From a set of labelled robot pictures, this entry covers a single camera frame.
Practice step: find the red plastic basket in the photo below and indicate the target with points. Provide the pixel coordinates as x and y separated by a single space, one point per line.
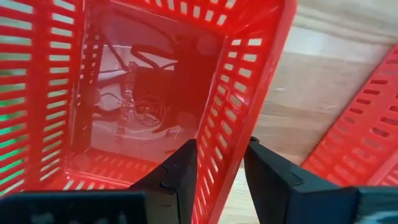
367 130
242 31

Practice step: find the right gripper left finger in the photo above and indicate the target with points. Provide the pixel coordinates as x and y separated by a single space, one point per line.
174 186

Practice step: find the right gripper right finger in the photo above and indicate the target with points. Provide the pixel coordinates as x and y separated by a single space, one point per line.
280 193

